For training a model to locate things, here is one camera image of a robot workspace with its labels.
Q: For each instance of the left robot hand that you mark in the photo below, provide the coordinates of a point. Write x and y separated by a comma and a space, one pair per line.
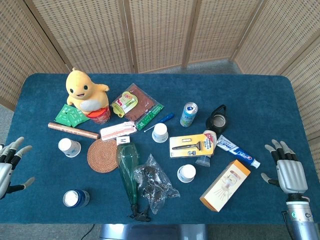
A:
6, 172

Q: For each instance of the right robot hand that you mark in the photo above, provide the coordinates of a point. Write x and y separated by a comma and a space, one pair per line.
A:
292, 175

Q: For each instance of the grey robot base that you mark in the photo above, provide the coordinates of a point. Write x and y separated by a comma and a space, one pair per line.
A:
152, 232

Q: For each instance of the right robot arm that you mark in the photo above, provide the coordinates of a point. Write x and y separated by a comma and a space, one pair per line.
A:
300, 221

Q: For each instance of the red instant noodle cup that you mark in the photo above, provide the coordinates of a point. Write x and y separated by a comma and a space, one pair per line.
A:
100, 117

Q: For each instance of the white blue toothpaste tube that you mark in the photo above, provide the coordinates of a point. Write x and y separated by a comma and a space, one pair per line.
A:
235, 150

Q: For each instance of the orange white carton box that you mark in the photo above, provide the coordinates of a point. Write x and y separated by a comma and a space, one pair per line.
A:
225, 186

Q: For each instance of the copper brown tube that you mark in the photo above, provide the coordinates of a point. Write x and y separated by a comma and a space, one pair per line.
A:
72, 130

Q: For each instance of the green sachet packet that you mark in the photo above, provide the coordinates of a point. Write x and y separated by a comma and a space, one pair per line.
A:
79, 119
62, 116

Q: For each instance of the blue table cloth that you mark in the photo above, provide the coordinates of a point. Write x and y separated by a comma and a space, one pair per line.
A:
250, 100

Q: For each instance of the round woven rattan coaster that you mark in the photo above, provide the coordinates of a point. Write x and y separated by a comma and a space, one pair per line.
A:
102, 156

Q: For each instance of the yellow plush toy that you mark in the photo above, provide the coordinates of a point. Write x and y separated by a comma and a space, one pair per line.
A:
80, 87

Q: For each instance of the pink white blister package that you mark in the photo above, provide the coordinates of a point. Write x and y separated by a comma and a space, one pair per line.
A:
117, 130

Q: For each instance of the razor in yellow package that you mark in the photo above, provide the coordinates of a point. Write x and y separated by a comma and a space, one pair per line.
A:
178, 142

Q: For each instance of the light blue Rio drink can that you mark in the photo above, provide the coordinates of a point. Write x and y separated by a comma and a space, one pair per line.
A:
188, 117

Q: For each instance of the small white card black clip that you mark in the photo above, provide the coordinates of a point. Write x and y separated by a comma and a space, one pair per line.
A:
123, 140

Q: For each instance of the green glass bottle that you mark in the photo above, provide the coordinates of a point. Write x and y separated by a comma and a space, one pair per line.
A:
127, 170

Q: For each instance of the lip balm on yellow card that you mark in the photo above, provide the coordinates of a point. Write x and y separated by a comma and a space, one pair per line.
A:
125, 102

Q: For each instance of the clear plastic bag dark contents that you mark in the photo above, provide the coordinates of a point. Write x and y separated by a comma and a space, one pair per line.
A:
152, 180

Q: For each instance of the black metal clip tool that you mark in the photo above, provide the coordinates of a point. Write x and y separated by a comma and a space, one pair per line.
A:
140, 217

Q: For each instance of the woven folding screen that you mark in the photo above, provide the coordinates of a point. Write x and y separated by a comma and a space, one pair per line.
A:
160, 32

